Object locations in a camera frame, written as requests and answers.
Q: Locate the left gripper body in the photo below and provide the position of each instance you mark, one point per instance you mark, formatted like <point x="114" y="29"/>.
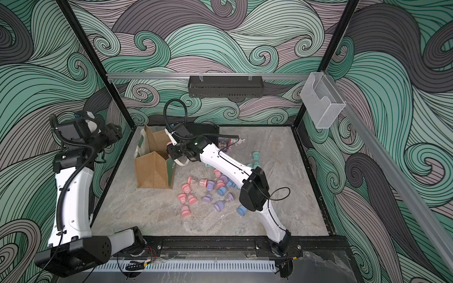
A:
<point x="110" y="136"/>

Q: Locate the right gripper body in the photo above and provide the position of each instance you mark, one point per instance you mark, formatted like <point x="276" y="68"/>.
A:
<point x="179" y="151"/>

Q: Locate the pink hourglass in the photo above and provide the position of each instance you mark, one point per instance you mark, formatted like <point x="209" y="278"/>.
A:
<point x="186" y="200"/>
<point x="193" y="181"/>

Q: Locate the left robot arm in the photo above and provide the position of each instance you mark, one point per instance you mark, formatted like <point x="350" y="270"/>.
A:
<point x="71" y="247"/>

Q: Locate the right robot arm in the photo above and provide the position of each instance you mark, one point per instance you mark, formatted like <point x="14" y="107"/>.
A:
<point x="254" y="195"/>

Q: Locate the purple hourglass front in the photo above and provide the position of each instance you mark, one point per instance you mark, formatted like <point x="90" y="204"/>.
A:
<point x="220" y="205"/>

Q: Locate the blue hourglass front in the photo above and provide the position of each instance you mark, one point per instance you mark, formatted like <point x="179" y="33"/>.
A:
<point x="242" y="210"/>

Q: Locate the black ribbed case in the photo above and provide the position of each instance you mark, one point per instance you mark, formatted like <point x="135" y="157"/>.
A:
<point x="190" y="130"/>

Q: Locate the blue card box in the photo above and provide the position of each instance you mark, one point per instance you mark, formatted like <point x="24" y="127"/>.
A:
<point x="223" y="144"/>

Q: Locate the white rabbit figurine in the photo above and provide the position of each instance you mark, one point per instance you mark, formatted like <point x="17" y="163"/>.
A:
<point x="239" y="142"/>

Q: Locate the black wall tray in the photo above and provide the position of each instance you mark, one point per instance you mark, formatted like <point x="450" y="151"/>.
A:
<point x="235" y="87"/>

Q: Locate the aluminium wall rail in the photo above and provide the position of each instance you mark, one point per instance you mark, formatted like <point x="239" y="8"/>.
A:
<point x="186" y="76"/>

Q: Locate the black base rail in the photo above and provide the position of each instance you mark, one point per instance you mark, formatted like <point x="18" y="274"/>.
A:
<point x="259" y="245"/>

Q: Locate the white slotted cable duct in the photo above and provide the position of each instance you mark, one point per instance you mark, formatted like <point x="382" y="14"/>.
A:
<point x="189" y="266"/>

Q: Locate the clear plastic wall box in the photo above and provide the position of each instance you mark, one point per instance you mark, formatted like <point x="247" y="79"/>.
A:
<point x="322" y="99"/>

